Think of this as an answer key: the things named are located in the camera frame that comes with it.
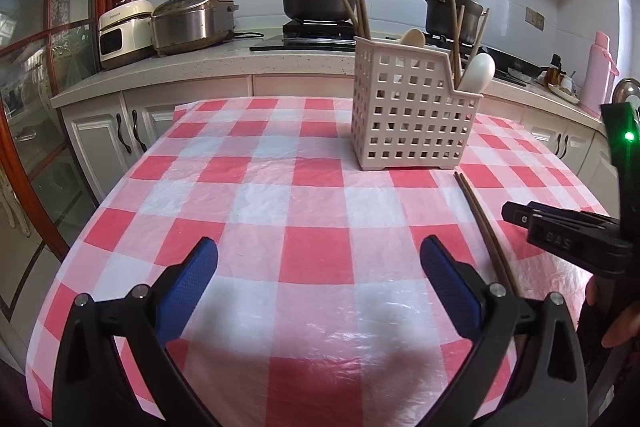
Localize pink thermos bottle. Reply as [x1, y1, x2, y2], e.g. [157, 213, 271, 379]
[579, 31, 620, 117]

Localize silver rice cooker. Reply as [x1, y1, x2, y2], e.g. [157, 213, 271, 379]
[151, 0, 239, 55]

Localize person right hand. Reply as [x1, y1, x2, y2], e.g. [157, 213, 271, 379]
[584, 278, 640, 349]

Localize tray with cups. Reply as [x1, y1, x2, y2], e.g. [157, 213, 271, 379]
[536, 53, 579, 105]

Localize beige perforated utensil basket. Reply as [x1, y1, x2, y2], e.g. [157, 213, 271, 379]
[350, 37, 483, 171]

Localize black gas stove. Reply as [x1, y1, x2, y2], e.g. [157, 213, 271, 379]
[248, 17, 542, 87]

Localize steel pot lid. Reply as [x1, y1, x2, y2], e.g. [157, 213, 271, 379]
[612, 78, 640, 110]

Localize black stock pot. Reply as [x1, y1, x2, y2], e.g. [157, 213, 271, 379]
[423, 0, 485, 46]

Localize white ceramic spoon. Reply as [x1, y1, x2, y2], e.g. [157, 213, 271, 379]
[458, 53, 496, 93]
[399, 28, 425, 48]

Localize gold wall switch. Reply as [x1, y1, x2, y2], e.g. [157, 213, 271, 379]
[525, 6, 546, 31]

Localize white kitchen counter cabinets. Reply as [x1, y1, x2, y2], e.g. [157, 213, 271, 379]
[51, 40, 620, 216]

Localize red white checkered tablecloth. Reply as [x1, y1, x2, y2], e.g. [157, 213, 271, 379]
[24, 95, 609, 427]

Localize red framed glass door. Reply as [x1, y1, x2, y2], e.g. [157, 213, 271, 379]
[0, 0, 139, 323]

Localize white small oven appliance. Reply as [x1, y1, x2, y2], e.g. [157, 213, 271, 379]
[98, 0, 155, 70]

